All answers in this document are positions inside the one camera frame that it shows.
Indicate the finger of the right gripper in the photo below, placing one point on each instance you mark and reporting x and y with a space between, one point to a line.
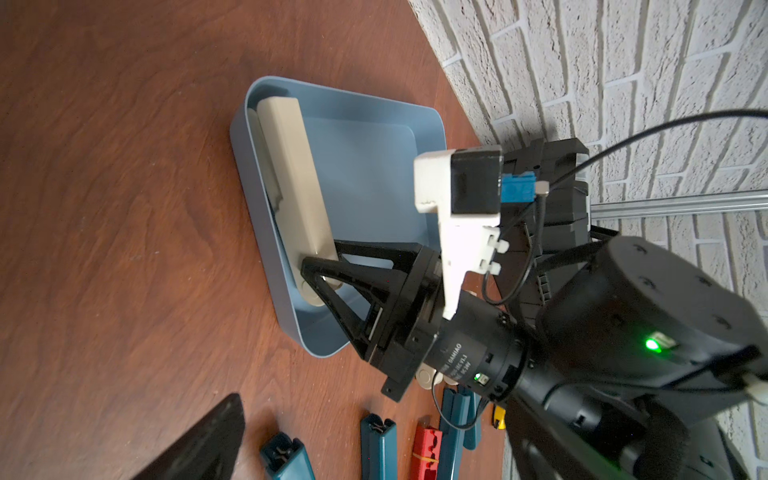
208 450

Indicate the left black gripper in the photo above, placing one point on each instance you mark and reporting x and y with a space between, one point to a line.
402 284

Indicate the blue plastic storage tray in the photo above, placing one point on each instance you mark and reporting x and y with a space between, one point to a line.
363 147

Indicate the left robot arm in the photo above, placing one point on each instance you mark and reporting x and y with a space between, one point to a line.
621 375

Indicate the teal pliers far left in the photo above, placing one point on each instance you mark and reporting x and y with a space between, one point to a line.
286 458

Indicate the teal pliers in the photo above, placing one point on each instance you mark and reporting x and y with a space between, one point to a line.
286 458
457 407
473 435
378 448

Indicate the teal pliers far right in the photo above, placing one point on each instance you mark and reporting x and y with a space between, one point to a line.
473 435

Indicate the red pliers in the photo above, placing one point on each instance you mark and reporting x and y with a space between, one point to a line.
425 455

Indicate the black plastic toolbox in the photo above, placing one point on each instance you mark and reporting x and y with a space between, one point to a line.
566 225

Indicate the yellow tape measure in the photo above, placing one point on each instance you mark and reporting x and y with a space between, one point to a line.
498 418

